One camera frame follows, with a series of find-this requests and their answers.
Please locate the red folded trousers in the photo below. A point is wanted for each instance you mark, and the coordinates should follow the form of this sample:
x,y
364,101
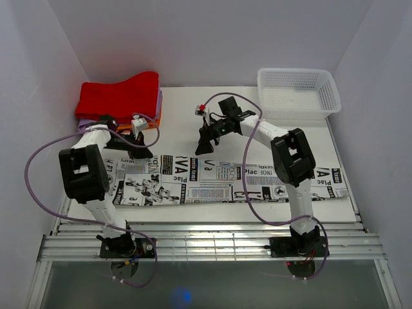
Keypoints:
x,y
138,94

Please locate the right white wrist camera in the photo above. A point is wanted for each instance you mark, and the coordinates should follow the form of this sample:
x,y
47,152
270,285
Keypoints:
x,y
203,111

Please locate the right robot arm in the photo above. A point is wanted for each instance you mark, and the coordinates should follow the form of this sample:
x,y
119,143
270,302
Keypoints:
x,y
294,165

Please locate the aluminium frame rails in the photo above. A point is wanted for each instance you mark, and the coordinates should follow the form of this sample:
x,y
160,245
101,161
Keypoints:
x,y
217,232

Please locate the white perforated plastic basket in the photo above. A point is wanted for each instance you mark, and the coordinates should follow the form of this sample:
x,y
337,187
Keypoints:
x,y
297,93

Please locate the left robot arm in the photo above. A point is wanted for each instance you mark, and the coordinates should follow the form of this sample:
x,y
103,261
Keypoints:
x,y
86,180

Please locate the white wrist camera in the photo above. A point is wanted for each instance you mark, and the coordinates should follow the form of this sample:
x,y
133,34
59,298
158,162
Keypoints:
x,y
203,111
139,124

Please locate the lilac folded trousers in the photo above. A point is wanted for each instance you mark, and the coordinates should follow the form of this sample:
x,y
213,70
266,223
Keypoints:
x,y
83,123

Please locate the orange folded trousers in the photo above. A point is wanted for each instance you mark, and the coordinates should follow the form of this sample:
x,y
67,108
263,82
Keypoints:
x,y
125,127

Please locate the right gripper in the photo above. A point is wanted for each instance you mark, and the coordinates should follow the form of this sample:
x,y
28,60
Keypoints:
x,y
207,134

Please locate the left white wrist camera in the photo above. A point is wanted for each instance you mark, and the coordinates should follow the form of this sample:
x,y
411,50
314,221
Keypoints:
x,y
139,124

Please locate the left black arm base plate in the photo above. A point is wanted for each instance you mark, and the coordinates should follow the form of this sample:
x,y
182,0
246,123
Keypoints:
x,y
125,248

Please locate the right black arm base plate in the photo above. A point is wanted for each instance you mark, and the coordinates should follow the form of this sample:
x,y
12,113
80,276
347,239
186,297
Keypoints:
x,y
293,247

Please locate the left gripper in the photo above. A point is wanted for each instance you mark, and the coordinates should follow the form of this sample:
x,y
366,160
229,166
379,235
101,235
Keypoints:
x,y
138,152

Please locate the newspaper print trousers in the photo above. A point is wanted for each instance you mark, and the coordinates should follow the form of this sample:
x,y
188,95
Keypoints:
x,y
178,180

